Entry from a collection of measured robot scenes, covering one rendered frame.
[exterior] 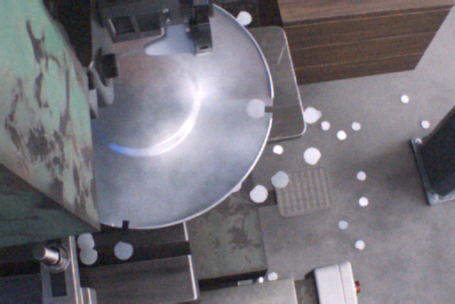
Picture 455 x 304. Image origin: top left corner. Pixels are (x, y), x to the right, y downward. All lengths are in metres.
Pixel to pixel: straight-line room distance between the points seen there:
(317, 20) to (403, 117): 0.44
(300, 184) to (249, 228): 0.53
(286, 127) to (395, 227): 0.85
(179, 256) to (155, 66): 0.22
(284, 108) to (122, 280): 0.27
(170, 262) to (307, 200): 0.62
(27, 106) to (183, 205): 0.39
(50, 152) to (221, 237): 0.50
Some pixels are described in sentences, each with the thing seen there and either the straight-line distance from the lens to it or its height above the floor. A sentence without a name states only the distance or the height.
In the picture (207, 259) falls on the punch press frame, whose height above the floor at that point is 0.65.
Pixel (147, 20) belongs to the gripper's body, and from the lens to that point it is 0.43.
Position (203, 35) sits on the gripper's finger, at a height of 0.99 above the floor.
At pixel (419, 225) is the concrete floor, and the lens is 1.45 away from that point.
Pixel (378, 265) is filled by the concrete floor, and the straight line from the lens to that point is 1.41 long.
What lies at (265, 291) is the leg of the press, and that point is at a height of 0.64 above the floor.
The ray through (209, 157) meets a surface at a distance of 0.61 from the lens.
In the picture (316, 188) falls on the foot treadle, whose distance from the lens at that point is 1.24.
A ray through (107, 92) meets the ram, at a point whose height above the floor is 0.92.
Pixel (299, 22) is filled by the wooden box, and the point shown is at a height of 0.34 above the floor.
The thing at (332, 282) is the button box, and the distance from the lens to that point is 0.75.
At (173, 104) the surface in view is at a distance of 0.62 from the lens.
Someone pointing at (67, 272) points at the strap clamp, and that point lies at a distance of 0.64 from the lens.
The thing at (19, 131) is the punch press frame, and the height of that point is 1.18.
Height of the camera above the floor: 1.36
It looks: 72 degrees down
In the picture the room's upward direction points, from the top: 7 degrees counter-clockwise
